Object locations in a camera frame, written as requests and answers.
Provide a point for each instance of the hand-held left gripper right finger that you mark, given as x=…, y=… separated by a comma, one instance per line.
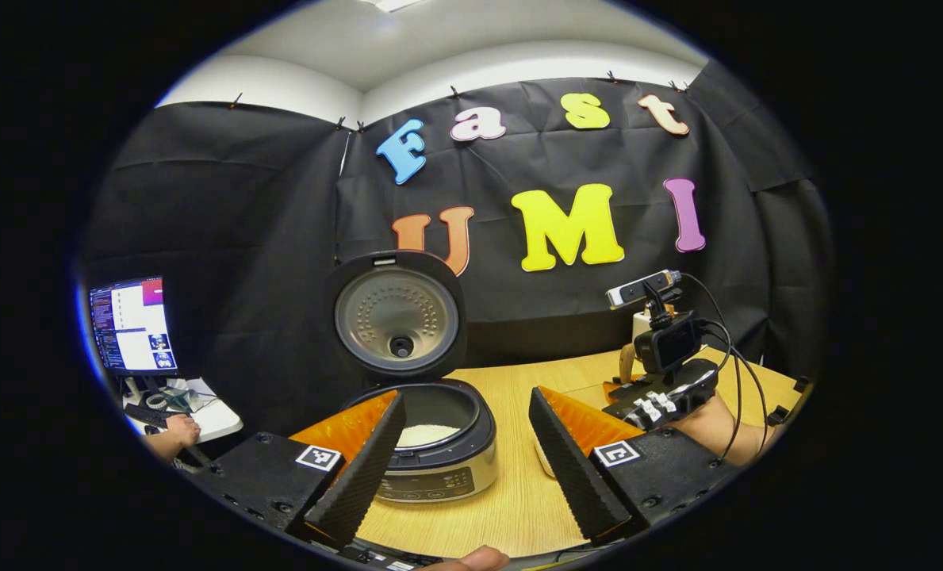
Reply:
x=570, y=476

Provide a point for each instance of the black keyboard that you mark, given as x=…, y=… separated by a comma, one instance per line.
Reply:
x=150, y=414

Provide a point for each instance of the clear plastic rice container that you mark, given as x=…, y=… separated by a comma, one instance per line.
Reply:
x=542, y=460

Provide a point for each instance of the dark silver rice cooker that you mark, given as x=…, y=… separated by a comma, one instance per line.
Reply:
x=396, y=317

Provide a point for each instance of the white side table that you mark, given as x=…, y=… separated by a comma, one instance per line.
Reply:
x=217, y=416

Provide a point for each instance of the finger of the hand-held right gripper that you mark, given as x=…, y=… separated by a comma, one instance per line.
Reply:
x=612, y=390

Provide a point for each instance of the wooden spoon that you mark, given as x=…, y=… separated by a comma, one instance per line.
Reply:
x=627, y=365

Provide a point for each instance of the ceiling light panel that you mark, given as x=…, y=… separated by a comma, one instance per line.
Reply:
x=392, y=3

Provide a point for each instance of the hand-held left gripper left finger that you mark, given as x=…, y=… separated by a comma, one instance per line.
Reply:
x=364, y=468

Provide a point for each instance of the white toaster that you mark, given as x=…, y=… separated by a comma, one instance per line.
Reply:
x=642, y=327

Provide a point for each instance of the black backdrop cloth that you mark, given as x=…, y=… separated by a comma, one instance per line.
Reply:
x=241, y=238

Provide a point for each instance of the computer monitor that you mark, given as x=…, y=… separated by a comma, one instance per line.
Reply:
x=134, y=325

